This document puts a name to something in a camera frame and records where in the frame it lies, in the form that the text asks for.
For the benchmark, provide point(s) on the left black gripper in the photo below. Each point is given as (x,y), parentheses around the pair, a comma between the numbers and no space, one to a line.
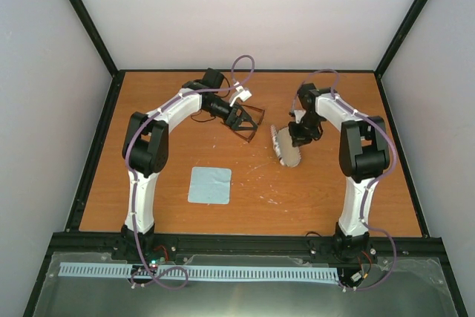
(242,114)

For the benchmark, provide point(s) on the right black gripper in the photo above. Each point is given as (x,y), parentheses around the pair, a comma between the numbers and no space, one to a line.
(299,139)

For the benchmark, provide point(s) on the flag pattern sunglasses case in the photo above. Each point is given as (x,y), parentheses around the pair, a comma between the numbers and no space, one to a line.
(287,154)

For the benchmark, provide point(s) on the light blue cleaning cloth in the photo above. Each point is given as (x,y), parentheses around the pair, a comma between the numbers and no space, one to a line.
(210,185)

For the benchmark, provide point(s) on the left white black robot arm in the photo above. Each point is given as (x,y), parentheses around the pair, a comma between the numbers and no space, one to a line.
(146,145)

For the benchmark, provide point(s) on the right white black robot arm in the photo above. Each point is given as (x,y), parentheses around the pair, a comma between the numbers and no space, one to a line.
(364,156)

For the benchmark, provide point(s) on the left green controller board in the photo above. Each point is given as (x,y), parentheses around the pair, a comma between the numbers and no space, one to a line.
(154,263)

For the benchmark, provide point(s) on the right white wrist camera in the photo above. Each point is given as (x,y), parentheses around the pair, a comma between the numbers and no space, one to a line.
(298,115)

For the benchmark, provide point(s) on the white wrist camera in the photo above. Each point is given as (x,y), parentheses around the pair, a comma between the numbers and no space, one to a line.
(241,93)
(298,115)

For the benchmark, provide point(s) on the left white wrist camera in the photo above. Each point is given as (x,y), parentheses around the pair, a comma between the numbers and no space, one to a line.
(241,93)

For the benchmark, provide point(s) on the light blue slotted cable duct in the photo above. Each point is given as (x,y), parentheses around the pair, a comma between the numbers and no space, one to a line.
(325,275)

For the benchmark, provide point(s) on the right black frame post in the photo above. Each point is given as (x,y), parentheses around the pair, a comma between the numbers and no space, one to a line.
(396,42)

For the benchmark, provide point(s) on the black frame post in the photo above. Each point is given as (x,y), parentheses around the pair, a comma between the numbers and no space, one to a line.
(87,22)
(396,42)

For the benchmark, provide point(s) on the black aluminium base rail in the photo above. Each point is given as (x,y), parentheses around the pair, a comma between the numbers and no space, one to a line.
(309,248)

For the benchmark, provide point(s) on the left black frame post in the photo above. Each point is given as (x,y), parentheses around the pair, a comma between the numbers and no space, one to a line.
(87,22)

